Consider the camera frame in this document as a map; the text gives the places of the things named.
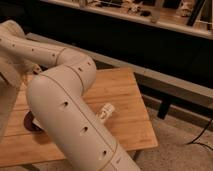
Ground dark bench with legs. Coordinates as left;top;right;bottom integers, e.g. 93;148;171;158
27;33;213;119

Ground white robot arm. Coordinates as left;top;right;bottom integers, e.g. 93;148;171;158
0;20;141;171

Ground dark brown round plate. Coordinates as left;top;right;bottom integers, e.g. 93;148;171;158
23;111;41;132

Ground long wooden shelf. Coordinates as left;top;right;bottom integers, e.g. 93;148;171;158
41;0;213;40

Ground wooden low table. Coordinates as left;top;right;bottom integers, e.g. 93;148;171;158
0;68;158;168

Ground white condiment bottle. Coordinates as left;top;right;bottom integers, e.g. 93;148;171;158
96;103;115;123

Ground black cable on floor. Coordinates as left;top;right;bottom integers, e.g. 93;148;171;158
185;117;213;152

